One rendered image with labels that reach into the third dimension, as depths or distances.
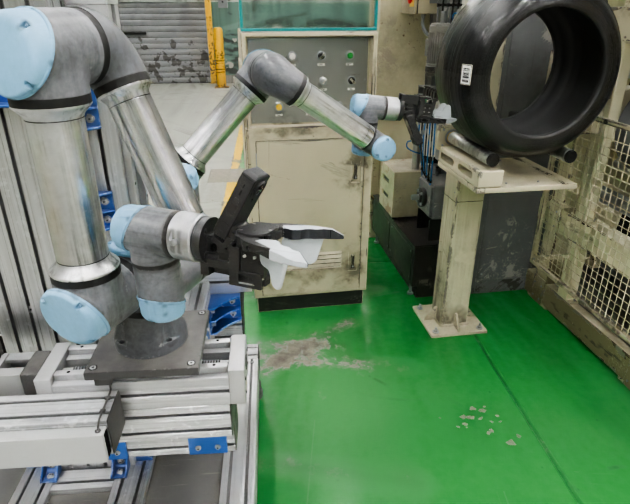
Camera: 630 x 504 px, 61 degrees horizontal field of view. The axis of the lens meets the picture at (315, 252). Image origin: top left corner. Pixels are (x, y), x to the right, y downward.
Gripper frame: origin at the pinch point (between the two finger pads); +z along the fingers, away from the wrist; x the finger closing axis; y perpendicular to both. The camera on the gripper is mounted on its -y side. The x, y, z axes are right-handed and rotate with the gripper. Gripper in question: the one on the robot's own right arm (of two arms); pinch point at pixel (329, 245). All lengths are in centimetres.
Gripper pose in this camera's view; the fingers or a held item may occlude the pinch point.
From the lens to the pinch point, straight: 73.9
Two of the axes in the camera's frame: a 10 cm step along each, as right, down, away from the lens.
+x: -3.6, 2.7, -8.9
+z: 9.3, 1.5, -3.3
